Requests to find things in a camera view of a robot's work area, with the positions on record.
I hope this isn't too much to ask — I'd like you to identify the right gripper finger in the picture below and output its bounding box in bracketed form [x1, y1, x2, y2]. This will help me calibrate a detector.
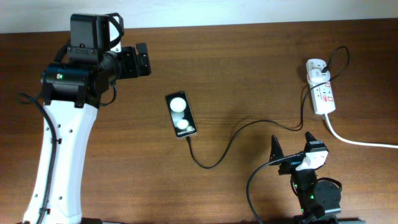
[305, 131, 318, 144]
[269, 135, 284, 166]

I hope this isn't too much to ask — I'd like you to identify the thin black charging cable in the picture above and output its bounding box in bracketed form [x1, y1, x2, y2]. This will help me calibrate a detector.
[185, 45, 351, 170]

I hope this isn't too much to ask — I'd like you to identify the black Galaxy flip phone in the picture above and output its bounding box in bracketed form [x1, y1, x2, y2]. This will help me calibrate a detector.
[165, 91, 197, 138]

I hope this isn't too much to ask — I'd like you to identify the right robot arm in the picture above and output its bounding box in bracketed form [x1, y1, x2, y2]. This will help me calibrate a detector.
[269, 132, 342, 223]

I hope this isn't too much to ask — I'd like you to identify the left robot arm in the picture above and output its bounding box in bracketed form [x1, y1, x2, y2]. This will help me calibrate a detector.
[22, 12, 151, 223]

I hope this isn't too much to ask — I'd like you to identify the white USB charger plug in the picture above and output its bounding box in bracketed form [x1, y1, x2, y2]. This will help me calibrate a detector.
[307, 69, 330, 85]

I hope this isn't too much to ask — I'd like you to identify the white power strip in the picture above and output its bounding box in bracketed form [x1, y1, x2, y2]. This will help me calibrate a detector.
[306, 58, 336, 115]

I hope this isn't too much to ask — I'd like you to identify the thick white power cord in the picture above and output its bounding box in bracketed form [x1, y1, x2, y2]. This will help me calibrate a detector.
[322, 113, 398, 149]

